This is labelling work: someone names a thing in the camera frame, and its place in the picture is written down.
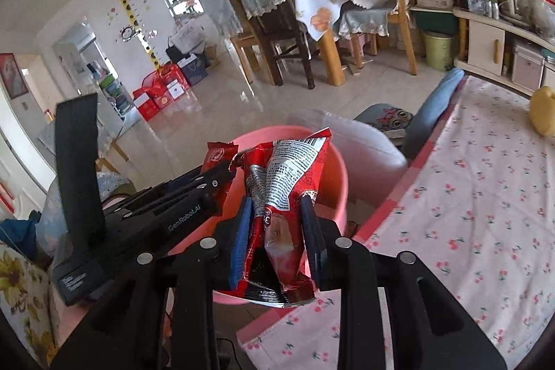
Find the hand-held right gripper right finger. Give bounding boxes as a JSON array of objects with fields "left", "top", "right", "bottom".
[{"left": 300, "top": 194, "right": 508, "bottom": 370}]

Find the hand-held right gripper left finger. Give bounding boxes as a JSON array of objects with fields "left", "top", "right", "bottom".
[{"left": 50, "top": 197, "right": 256, "bottom": 370}]

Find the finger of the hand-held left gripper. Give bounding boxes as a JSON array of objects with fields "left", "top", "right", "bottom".
[{"left": 123, "top": 159, "right": 236, "bottom": 209}]

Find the small red packet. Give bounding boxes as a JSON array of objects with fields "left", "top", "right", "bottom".
[{"left": 204, "top": 141, "right": 240, "bottom": 219}]

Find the pink plastic bucket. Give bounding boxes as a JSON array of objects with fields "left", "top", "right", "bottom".
[{"left": 167, "top": 126, "right": 350, "bottom": 306}]

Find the red white snack bag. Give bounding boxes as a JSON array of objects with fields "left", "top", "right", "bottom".
[{"left": 236, "top": 127, "right": 334, "bottom": 308}]

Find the blue cloth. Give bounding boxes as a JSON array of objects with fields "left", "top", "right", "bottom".
[{"left": 0, "top": 213, "right": 42, "bottom": 263}]

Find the red gift box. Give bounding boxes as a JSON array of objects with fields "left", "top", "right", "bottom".
[
  {"left": 132, "top": 86, "right": 168, "bottom": 122},
  {"left": 149, "top": 63, "right": 193, "bottom": 111}
]

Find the dark blue paper bag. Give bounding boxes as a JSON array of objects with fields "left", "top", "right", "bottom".
[{"left": 179, "top": 53, "right": 209, "bottom": 87}]

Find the red framed picture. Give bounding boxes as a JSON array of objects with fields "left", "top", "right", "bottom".
[{"left": 0, "top": 53, "right": 29, "bottom": 100}]

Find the light wooden chair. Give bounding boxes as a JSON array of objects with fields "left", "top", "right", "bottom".
[
  {"left": 201, "top": 0, "right": 261, "bottom": 83},
  {"left": 338, "top": 0, "right": 424, "bottom": 76}
]

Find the yellow floral cushion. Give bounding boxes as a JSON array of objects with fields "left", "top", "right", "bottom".
[{"left": 0, "top": 243, "right": 57, "bottom": 369}]

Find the white paper bag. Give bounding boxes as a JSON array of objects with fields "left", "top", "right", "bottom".
[{"left": 166, "top": 23, "right": 207, "bottom": 59}]

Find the owl print cushion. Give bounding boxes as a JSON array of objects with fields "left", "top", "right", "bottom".
[{"left": 353, "top": 103, "right": 415, "bottom": 137}]

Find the dark wooden chair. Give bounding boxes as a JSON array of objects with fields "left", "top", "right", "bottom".
[{"left": 225, "top": 0, "right": 315, "bottom": 90}]

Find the cherry print tablecloth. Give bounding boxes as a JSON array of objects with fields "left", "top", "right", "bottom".
[{"left": 236, "top": 75, "right": 555, "bottom": 370}]

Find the wooden dining table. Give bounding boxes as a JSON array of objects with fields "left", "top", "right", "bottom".
[{"left": 295, "top": 0, "right": 348, "bottom": 87}]

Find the giraffe height chart decal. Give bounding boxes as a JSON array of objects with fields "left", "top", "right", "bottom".
[{"left": 111, "top": 0, "right": 164, "bottom": 70}]

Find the blue cushion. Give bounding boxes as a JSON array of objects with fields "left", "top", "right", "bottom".
[{"left": 401, "top": 67, "right": 467, "bottom": 161}]

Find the grey lace seat cover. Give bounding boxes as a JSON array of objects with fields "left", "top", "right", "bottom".
[{"left": 338, "top": 8, "right": 391, "bottom": 40}]

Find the green waste bin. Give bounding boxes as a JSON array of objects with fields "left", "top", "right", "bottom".
[{"left": 422, "top": 31, "right": 454, "bottom": 72}]

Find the dark green storage box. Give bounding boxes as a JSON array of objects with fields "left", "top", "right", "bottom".
[{"left": 410, "top": 10, "right": 461, "bottom": 35}]

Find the cream television cabinet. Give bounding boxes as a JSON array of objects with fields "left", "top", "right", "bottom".
[{"left": 409, "top": 5, "right": 555, "bottom": 98}]

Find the yellow pear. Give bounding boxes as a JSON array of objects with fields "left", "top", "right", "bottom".
[{"left": 528, "top": 86, "right": 555, "bottom": 137}]

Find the pink storage box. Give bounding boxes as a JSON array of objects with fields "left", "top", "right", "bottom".
[{"left": 511, "top": 44, "right": 546, "bottom": 92}]

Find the group of small bottles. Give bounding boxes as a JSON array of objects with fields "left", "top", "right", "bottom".
[{"left": 468, "top": 0, "right": 500, "bottom": 18}]

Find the glass kettle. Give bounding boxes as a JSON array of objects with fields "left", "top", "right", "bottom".
[{"left": 498, "top": 0, "right": 528, "bottom": 22}]

